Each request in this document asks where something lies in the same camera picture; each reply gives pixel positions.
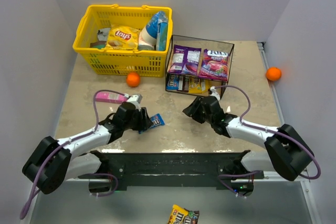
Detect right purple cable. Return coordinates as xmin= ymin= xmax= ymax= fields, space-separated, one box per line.
xmin=215 ymin=84 xmax=321 ymax=180

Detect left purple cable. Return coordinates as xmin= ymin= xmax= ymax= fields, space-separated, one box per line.
xmin=19 ymin=89 xmax=129 ymax=220

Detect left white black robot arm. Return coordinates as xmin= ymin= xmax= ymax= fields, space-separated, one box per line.
xmin=22 ymin=102 xmax=153 ymax=194

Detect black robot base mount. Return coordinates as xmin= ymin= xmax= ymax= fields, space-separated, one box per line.
xmin=80 ymin=151 xmax=264 ymax=196

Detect small yellow candy bag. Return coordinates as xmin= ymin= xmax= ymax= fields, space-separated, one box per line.
xmin=200 ymin=79 xmax=210 ymax=93

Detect M&M bags on floor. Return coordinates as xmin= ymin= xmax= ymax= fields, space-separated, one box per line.
xmin=167 ymin=204 xmax=200 ymax=224

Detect purple Fox's berries bag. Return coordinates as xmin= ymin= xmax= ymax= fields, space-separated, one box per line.
xmin=198 ymin=49 xmax=230 ymax=81

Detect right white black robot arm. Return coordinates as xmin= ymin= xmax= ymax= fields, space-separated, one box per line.
xmin=183 ymin=96 xmax=315 ymax=181

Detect black wire wooden shelf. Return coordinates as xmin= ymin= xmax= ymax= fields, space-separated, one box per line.
xmin=165 ymin=35 xmax=234 ymax=97

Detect yellow plastic shopping basket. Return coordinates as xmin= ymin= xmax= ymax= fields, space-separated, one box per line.
xmin=72 ymin=4 xmax=173 ymax=77

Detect yellow M&M bag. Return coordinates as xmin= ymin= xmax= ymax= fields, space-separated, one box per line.
xmin=188 ymin=77 xmax=202 ymax=93

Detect brown chocolate bar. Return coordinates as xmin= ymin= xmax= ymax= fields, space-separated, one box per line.
xmin=177 ymin=76 xmax=190 ymax=93

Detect orange fruit near basket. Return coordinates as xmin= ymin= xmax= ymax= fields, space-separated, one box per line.
xmin=126 ymin=72 xmax=141 ymax=88

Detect yellow Lays chip bag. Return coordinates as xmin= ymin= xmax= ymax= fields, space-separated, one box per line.
xmin=106 ymin=25 xmax=140 ymax=50

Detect blue M&M bag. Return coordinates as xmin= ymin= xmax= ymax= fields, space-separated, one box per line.
xmin=138 ymin=113 xmax=165 ymax=134
xmin=166 ymin=74 xmax=180 ymax=91

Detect purple cable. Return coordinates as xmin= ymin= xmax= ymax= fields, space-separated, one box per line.
xmin=19 ymin=89 xmax=129 ymax=220
xmin=215 ymin=84 xmax=321 ymax=180

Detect purple candy bag back side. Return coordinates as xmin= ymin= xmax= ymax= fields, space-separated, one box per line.
xmin=168 ymin=45 xmax=202 ymax=76

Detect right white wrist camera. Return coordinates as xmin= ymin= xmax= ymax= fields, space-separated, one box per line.
xmin=208 ymin=86 xmax=221 ymax=101

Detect orange fruit at wall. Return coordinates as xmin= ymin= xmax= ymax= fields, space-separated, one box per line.
xmin=265 ymin=67 xmax=282 ymax=81

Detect grey crumpled packet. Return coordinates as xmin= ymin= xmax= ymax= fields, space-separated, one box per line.
xmin=97 ymin=27 xmax=111 ymax=42

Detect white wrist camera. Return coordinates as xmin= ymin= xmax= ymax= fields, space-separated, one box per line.
xmin=208 ymin=86 xmax=221 ymax=101
xmin=124 ymin=93 xmax=142 ymax=110

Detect brown green packet in basket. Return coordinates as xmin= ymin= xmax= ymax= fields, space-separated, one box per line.
xmin=90 ymin=41 xmax=106 ymax=49

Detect blue cardboard box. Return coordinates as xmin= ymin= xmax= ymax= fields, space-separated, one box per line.
xmin=155 ymin=22 xmax=168 ymax=51

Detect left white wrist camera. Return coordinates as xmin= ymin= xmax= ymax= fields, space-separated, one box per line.
xmin=124 ymin=93 xmax=142 ymax=110

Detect pink rectangular box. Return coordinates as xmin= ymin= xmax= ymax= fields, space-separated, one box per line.
xmin=95 ymin=91 xmax=128 ymax=104

